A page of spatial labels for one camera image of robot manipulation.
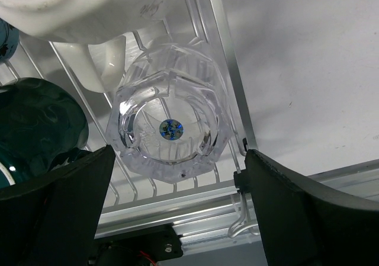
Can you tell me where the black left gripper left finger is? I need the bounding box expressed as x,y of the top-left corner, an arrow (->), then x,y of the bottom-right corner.
1,146 -> 115,265

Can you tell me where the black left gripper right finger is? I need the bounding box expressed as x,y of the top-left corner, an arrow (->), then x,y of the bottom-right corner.
245,150 -> 378,265

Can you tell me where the dark green mug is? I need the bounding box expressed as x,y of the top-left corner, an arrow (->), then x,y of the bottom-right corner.
1,78 -> 89,188

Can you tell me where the clear glass tumbler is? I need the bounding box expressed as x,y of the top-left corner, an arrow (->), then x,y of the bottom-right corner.
106,39 -> 232,183

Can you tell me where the blue floral mug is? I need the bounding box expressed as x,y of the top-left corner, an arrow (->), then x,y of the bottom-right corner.
0,19 -> 20,63

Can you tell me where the white ceramic mug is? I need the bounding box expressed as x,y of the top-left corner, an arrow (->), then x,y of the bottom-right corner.
1,0 -> 176,93

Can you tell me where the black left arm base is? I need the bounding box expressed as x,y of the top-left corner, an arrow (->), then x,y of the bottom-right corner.
86,224 -> 183,265

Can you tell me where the aluminium rail frame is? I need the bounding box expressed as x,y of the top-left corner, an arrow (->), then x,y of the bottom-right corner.
95,161 -> 378,255

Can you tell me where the white wire dish rack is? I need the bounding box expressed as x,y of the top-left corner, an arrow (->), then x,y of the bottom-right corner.
1,0 -> 252,237

